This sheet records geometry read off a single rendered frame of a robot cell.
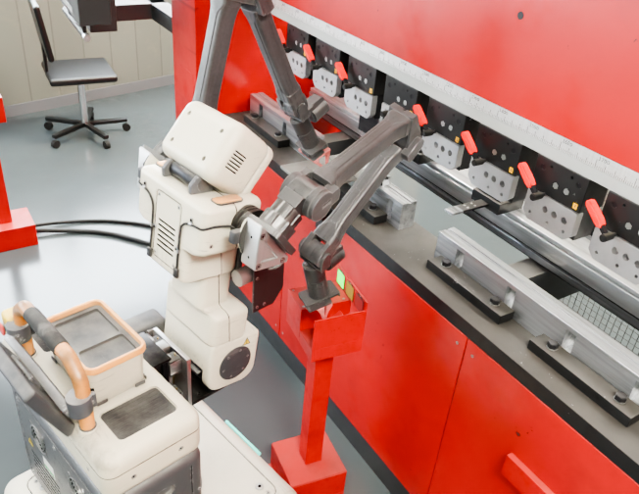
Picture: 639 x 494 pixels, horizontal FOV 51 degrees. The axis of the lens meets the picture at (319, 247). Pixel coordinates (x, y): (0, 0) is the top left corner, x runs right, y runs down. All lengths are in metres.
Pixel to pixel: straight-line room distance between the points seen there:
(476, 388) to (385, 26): 1.06
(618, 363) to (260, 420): 1.44
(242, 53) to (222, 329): 1.48
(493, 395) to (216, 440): 0.90
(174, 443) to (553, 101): 1.15
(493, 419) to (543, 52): 0.94
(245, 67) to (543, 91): 1.57
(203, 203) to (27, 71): 3.95
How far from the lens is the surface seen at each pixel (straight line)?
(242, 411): 2.69
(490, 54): 1.74
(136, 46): 5.68
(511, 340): 1.79
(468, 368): 1.87
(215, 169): 1.47
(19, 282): 3.48
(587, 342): 1.73
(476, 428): 1.95
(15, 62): 5.29
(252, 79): 2.95
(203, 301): 1.68
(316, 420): 2.23
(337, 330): 1.88
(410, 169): 2.48
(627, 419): 1.67
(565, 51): 1.60
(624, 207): 1.55
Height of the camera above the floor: 1.95
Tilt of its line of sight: 32 degrees down
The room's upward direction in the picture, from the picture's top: 5 degrees clockwise
